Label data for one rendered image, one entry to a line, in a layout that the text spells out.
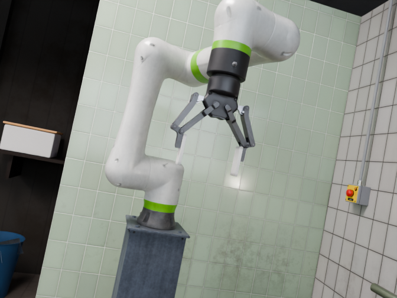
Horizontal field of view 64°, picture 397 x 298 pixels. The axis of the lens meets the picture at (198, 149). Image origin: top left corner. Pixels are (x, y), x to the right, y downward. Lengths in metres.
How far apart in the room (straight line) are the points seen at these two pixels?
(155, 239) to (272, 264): 1.11
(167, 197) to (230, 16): 0.67
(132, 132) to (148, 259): 0.44
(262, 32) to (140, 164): 0.60
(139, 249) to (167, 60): 0.65
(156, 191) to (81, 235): 0.84
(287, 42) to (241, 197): 1.29
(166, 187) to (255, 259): 1.06
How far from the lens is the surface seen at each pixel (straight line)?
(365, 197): 1.92
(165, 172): 1.15
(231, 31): 0.75
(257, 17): 0.77
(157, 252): 1.18
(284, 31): 0.83
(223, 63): 0.72
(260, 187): 2.00
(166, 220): 1.19
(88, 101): 1.89
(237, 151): 0.75
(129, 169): 1.10
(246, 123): 0.76
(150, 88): 1.10
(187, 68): 1.14
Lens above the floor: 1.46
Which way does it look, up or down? 3 degrees up
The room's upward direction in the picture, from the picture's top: 11 degrees clockwise
